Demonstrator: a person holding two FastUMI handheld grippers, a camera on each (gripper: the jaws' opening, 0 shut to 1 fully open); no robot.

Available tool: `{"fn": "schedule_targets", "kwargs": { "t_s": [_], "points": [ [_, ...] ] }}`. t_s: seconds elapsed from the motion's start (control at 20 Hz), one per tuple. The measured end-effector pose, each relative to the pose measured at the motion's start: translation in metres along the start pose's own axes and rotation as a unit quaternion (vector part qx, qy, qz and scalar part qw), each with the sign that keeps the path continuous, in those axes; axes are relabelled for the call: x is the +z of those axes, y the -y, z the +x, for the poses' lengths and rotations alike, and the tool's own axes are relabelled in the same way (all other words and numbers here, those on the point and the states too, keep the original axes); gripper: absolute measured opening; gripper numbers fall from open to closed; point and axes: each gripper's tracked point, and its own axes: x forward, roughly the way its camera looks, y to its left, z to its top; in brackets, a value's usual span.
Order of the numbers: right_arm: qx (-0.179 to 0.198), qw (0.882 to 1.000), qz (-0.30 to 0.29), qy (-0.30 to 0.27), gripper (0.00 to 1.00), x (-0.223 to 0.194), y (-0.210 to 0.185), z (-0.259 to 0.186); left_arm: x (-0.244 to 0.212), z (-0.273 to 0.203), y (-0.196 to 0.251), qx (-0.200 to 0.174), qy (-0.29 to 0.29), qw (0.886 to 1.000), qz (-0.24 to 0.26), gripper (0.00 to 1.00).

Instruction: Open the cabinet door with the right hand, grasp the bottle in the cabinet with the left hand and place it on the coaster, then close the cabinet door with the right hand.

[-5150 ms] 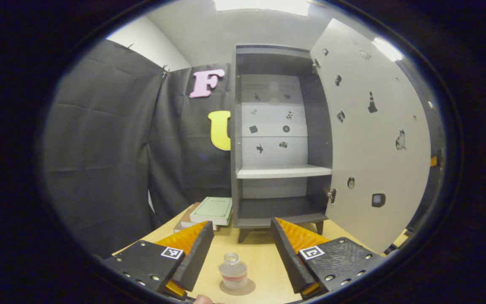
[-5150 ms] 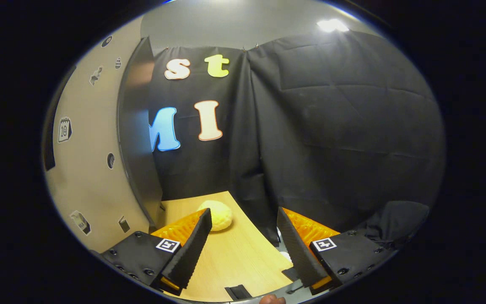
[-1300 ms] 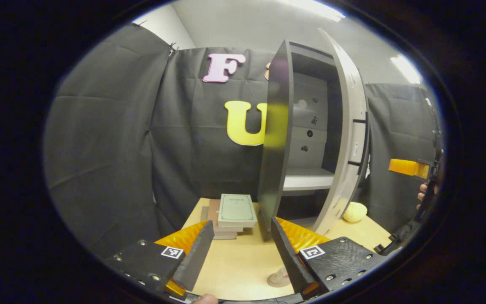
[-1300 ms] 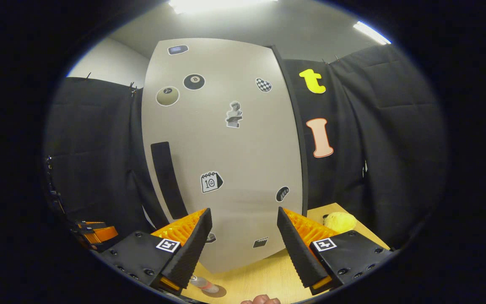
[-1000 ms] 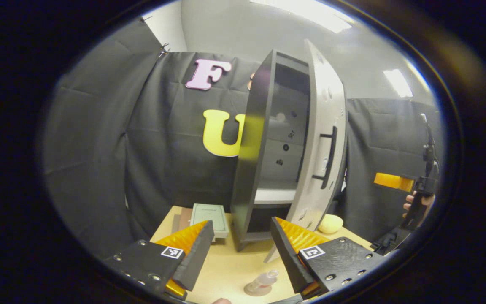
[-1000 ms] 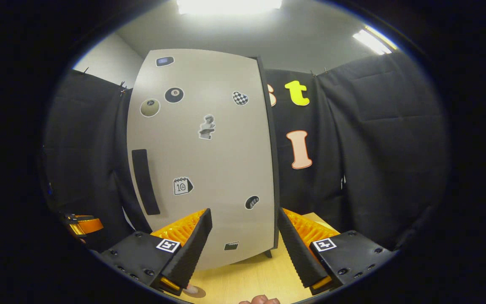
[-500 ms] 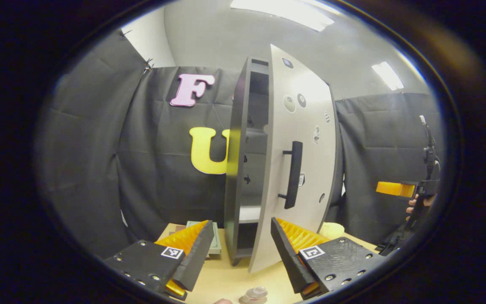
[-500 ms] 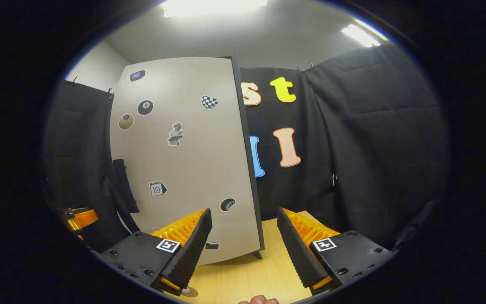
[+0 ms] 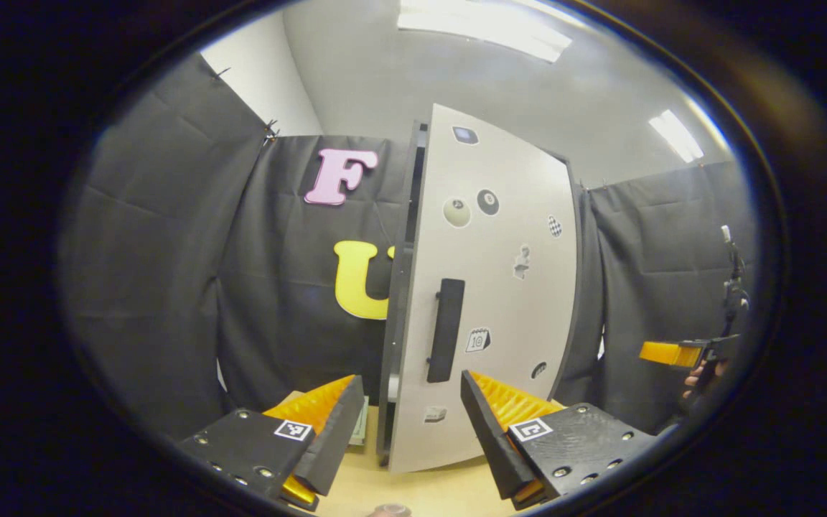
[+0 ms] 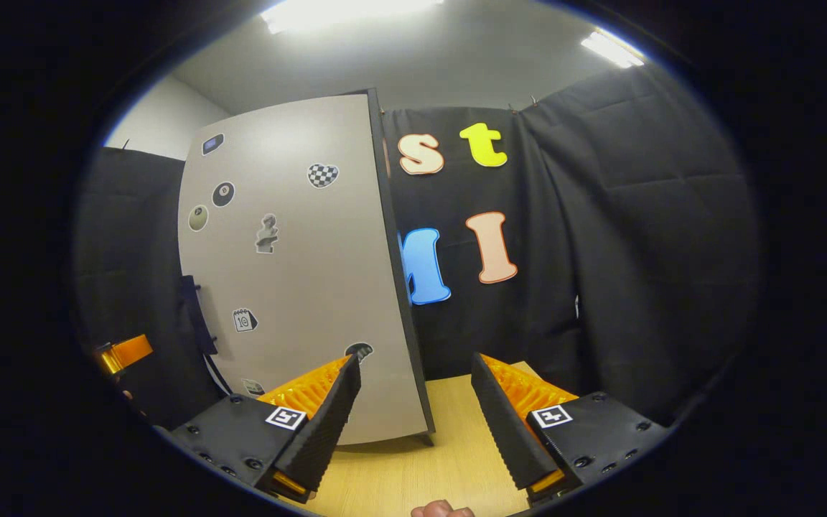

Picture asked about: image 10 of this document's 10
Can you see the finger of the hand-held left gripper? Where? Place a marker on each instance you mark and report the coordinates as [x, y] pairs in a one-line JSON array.
[[126, 353]]

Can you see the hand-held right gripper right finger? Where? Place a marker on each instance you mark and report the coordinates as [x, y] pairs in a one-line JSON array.
[[503, 424]]

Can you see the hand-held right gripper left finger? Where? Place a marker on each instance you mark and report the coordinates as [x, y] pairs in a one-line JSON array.
[[327, 424]]

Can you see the grey cabinet door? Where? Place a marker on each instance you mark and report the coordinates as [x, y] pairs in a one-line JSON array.
[[313, 273]]

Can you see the dark grey cabinet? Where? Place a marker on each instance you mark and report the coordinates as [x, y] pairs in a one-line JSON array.
[[395, 287]]

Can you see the black backdrop cloth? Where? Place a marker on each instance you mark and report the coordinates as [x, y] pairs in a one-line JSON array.
[[636, 251]]

